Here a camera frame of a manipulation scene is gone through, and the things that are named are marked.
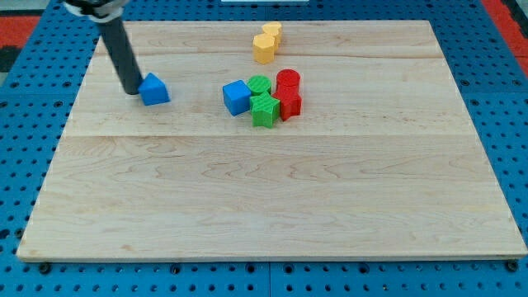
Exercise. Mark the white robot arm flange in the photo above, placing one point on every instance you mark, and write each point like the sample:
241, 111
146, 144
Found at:
100, 11

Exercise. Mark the blue cube block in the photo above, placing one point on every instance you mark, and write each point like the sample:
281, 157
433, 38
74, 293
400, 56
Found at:
236, 97

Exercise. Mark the yellow hexagon block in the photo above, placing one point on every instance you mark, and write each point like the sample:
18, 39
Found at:
263, 48

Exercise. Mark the green star block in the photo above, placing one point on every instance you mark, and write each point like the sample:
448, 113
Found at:
264, 109

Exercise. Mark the red star block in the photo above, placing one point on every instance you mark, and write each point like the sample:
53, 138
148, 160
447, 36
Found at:
290, 103

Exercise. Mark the green cylinder block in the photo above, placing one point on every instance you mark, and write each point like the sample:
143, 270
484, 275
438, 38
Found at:
259, 84

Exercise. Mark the red cylinder block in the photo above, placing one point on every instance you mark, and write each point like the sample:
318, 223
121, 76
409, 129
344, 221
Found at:
287, 80

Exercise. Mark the wooden board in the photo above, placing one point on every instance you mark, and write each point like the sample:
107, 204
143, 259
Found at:
382, 164

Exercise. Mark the yellow heart block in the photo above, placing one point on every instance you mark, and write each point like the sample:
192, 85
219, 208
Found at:
273, 28

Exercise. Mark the blue triangular block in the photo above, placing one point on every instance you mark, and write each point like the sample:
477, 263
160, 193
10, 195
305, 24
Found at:
153, 91

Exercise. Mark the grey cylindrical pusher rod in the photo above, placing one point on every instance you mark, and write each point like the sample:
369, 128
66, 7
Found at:
120, 50

